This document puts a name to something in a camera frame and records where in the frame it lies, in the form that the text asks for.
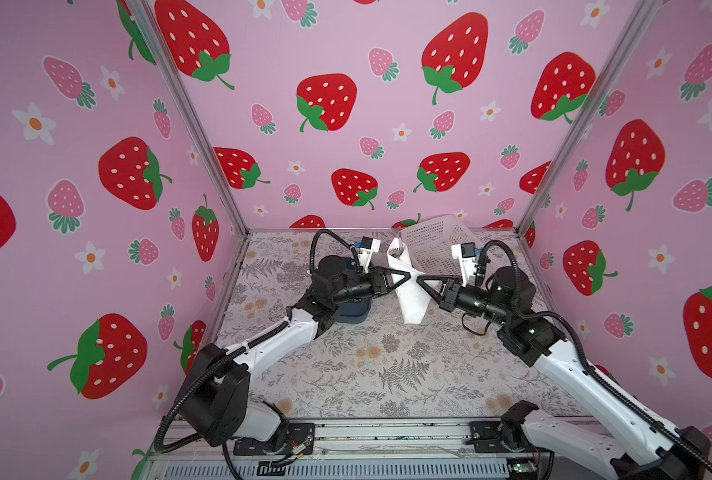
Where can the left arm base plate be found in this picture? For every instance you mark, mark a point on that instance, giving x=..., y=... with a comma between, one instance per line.
x=290, y=439

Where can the white paper napkin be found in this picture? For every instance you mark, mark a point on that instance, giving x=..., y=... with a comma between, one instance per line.
x=413, y=300

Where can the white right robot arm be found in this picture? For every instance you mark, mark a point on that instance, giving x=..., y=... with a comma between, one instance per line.
x=641, y=444

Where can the white perforated plastic basket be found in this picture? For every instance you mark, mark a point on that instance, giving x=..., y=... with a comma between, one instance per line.
x=430, y=244

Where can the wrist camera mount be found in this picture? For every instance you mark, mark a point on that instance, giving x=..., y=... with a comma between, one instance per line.
x=467, y=256
x=366, y=249

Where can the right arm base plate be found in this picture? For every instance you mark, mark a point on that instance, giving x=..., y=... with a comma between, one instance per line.
x=496, y=437

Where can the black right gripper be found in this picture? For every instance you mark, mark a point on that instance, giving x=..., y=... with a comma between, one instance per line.
x=448, y=289

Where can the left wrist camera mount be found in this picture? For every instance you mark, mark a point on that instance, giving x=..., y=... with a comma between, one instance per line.
x=366, y=249

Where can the teal plastic tray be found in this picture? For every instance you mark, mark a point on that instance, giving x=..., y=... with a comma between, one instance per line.
x=353, y=312

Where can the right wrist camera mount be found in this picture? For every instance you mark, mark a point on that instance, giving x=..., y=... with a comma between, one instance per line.
x=467, y=256

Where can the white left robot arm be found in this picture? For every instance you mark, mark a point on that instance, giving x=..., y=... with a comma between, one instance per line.
x=214, y=405

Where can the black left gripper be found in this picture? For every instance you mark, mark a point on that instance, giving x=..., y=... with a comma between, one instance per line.
x=369, y=280

